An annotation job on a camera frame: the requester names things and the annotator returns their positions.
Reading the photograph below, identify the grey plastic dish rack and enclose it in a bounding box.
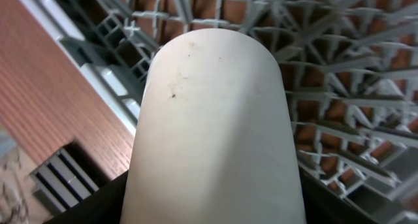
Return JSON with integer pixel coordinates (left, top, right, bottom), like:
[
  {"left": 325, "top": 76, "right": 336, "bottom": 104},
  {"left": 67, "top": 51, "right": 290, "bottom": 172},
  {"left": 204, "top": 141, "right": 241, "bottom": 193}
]
[{"left": 20, "top": 0, "right": 417, "bottom": 223}]

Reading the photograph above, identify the white cup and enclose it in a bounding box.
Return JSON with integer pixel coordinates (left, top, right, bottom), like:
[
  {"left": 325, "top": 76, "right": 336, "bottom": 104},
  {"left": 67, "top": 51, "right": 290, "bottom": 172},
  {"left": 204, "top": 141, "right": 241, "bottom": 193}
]
[{"left": 120, "top": 29, "right": 306, "bottom": 224}]

